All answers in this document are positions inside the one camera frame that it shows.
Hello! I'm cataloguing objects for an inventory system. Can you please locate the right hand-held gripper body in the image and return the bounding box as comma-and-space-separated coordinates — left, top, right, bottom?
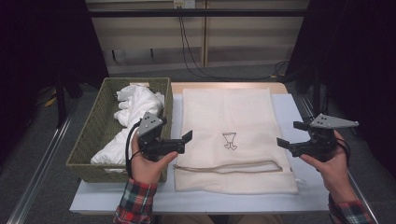
288, 113, 360, 163

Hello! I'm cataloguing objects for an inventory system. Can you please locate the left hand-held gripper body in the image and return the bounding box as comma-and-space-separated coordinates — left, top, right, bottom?
136, 111, 187, 162

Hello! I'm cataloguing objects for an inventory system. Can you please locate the white garment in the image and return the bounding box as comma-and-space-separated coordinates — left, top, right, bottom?
90, 83, 166, 166

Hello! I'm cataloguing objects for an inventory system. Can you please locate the cream cloth with logo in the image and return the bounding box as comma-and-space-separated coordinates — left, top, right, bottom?
173, 88, 300, 195

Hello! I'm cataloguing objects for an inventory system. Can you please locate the green woven basket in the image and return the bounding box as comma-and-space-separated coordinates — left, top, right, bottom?
65, 77, 175, 184

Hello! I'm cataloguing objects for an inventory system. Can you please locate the person's right hand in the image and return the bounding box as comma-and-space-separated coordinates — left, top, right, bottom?
299, 130, 358, 203

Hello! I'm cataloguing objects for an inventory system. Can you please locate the person's left hand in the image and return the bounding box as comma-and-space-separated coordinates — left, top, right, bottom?
130, 132, 179, 186

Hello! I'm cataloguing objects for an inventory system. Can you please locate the dark metal stand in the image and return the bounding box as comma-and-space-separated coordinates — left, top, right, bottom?
55, 73, 68, 129
312, 65, 322, 117

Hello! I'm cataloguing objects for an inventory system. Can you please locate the black curtain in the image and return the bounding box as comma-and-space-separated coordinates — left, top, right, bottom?
0, 0, 109, 164
285, 0, 396, 178

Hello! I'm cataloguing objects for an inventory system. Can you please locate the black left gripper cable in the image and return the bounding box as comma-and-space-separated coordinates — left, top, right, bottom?
124, 120, 142, 180

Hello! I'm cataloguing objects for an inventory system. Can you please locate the black wall cable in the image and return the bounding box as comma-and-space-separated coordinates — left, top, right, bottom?
179, 17, 213, 78
177, 7, 290, 81

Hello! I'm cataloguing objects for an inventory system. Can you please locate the white wall outlet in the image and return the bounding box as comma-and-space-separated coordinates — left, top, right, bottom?
173, 0, 197, 9

